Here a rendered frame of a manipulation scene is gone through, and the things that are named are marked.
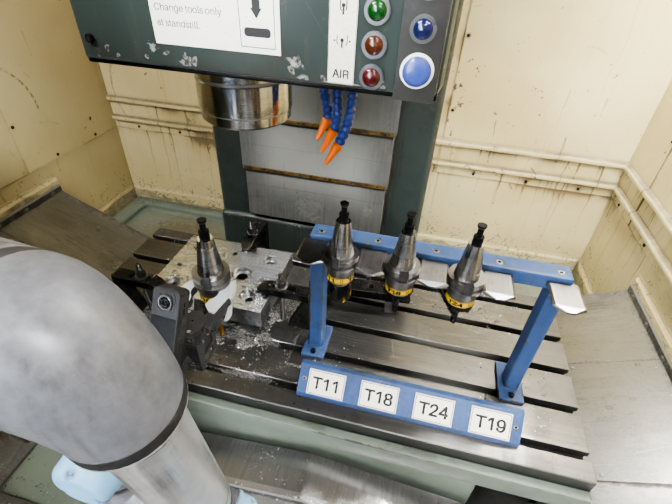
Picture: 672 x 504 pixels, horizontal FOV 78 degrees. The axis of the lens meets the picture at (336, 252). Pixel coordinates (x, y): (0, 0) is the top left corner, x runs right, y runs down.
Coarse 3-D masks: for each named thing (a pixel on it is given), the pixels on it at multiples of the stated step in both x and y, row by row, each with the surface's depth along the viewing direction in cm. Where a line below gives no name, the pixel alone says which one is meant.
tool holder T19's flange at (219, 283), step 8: (224, 264) 72; (192, 272) 70; (224, 272) 70; (200, 280) 68; (208, 280) 69; (216, 280) 69; (224, 280) 70; (200, 288) 70; (208, 288) 70; (216, 288) 70; (224, 288) 71
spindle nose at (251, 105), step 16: (208, 80) 64; (224, 80) 63; (240, 80) 63; (208, 96) 66; (224, 96) 64; (240, 96) 64; (256, 96) 65; (272, 96) 66; (288, 96) 70; (208, 112) 68; (224, 112) 66; (240, 112) 66; (256, 112) 66; (272, 112) 68; (288, 112) 72; (224, 128) 68; (240, 128) 68; (256, 128) 68
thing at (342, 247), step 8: (336, 224) 70; (344, 224) 69; (336, 232) 70; (344, 232) 70; (336, 240) 71; (344, 240) 71; (352, 240) 72; (336, 248) 72; (344, 248) 71; (352, 248) 73; (336, 256) 72; (344, 256) 72
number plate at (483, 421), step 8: (472, 408) 81; (480, 408) 81; (472, 416) 81; (480, 416) 81; (488, 416) 80; (496, 416) 80; (504, 416) 80; (512, 416) 80; (472, 424) 81; (480, 424) 81; (488, 424) 80; (496, 424) 80; (504, 424) 80; (472, 432) 81; (480, 432) 80; (488, 432) 80; (496, 432) 80; (504, 432) 80; (504, 440) 80
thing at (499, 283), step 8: (488, 272) 73; (496, 272) 73; (488, 280) 71; (496, 280) 71; (504, 280) 71; (512, 280) 72; (488, 288) 69; (496, 288) 70; (504, 288) 70; (512, 288) 70; (488, 296) 69; (496, 296) 68; (504, 296) 68; (512, 296) 68
